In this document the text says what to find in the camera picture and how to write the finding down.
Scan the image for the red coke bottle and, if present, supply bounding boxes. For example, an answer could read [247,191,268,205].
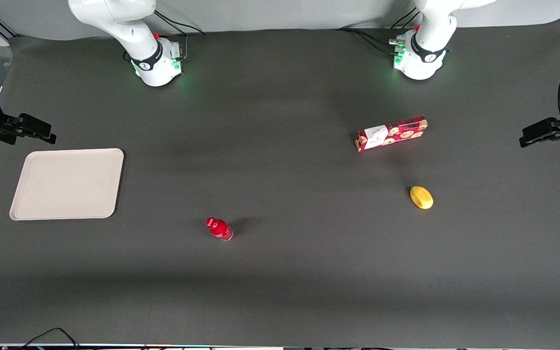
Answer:
[206,217,234,242]

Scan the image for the beige rectangular plastic tray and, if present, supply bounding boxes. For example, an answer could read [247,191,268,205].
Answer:
[9,148,125,221]

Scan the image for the yellow lemon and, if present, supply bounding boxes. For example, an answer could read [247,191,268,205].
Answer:
[410,186,434,210]

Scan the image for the red cookie box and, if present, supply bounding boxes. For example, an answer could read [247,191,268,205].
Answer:
[355,115,429,153]

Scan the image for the dark grey table mat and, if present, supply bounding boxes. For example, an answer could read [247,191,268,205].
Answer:
[0,17,560,349]

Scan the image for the black right arm base cables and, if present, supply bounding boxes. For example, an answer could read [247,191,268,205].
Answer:
[123,9,207,63]

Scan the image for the black arm base cables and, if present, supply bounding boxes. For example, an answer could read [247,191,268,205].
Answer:
[336,7,424,55]
[123,9,207,63]

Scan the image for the black left arm base cables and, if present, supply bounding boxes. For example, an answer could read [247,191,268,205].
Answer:
[336,7,424,55]

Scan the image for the black cable at table edge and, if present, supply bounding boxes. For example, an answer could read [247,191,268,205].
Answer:
[15,327,82,350]

